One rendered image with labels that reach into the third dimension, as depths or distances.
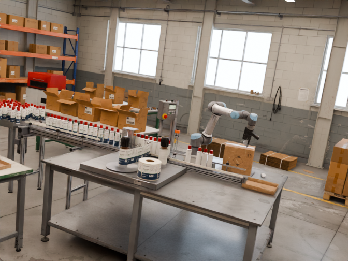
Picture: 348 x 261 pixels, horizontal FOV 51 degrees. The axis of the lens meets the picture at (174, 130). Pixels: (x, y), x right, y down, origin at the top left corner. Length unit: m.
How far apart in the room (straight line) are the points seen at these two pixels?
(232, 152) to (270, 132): 5.22
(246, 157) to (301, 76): 5.16
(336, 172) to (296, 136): 2.58
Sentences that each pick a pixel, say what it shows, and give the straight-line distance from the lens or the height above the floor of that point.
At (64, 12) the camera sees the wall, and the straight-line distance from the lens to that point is 12.50.
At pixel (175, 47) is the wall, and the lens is 10.18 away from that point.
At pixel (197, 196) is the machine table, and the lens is 3.08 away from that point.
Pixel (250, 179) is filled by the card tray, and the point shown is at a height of 0.84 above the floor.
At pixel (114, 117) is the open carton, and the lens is 5.75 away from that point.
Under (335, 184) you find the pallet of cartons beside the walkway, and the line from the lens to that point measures 6.47.
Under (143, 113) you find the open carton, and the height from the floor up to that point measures 1.08.
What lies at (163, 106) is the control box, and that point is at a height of 1.43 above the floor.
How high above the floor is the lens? 1.91
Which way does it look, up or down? 11 degrees down
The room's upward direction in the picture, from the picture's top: 7 degrees clockwise
